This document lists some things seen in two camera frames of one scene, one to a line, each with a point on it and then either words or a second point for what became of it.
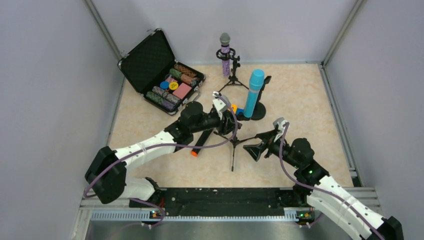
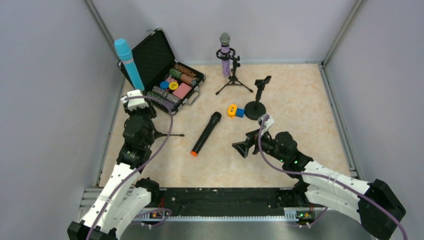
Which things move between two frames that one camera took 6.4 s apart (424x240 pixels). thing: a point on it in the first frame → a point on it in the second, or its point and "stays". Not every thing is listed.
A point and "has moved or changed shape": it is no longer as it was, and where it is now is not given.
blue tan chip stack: [160, 91] stays
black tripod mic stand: [235, 141] has moved or changed shape
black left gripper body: [226, 121] → [145, 112]
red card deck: [182, 90] stays
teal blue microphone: [256, 78] → [123, 49]
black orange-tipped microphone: [201, 141] stays
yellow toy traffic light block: [234, 107] stays
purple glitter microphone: [225, 39] stays
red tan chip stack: [186, 79] stays
